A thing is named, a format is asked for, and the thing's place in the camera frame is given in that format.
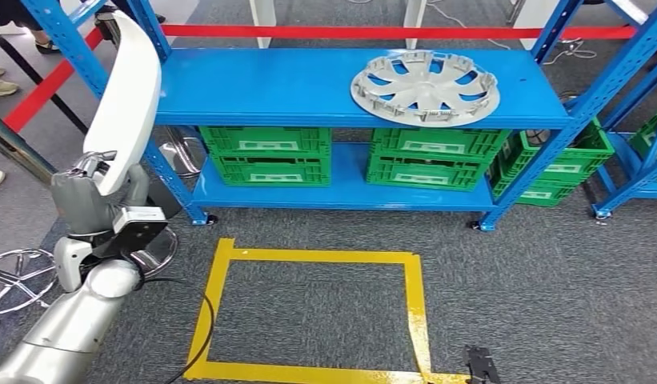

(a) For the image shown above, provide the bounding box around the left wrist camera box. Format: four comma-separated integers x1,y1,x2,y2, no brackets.
113,206,169,250

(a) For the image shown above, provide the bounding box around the red barrier belt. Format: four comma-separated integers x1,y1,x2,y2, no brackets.
161,23,638,42
3,29,104,134

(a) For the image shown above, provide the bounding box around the green plastic crate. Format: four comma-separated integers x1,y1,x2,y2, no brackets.
488,169,579,209
199,126,332,158
366,156,491,192
370,126,513,163
505,117,616,184
627,106,657,185
208,154,332,187

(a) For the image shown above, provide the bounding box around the white panel base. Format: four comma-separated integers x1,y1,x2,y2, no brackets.
511,0,560,36

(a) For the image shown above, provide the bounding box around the white panel leg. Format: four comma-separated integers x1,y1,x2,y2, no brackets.
403,0,429,50
248,0,278,50

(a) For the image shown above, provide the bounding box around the black barrier belt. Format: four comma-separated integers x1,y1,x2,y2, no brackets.
0,29,90,135

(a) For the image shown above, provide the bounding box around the silver wheel hubcap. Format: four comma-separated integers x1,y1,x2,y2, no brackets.
350,50,502,129

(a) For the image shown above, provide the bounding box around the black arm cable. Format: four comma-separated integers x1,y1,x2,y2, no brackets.
139,254,216,384

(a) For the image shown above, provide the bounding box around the chrome star chair base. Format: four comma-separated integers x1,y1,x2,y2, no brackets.
0,249,59,330

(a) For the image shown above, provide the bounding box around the chrome stanchion pole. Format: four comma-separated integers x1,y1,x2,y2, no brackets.
0,114,58,187

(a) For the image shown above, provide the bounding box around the white plastic car part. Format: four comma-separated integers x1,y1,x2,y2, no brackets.
82,10,163,198

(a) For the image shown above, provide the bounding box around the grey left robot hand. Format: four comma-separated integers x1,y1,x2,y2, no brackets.
51,150,151,237

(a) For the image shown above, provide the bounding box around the blue metal shelf rack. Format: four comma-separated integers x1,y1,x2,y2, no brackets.
593,69,657,219
20,0,657,234

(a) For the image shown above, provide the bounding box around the round chrome stanchion base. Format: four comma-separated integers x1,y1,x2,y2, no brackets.
123,226,179,278
158,126,202,179

